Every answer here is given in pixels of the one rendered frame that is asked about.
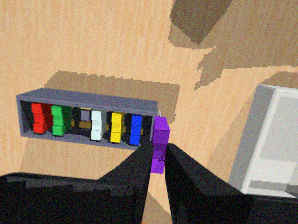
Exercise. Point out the white fuse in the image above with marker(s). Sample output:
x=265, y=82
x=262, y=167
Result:
x=98, y=124

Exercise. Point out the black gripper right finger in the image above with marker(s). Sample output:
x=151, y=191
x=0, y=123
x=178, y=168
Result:
x=197, y=196

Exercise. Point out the green fuse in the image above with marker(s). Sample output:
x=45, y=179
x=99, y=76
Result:
x=61, y=119

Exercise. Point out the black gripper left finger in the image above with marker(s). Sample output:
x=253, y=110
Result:
x=118, y=197

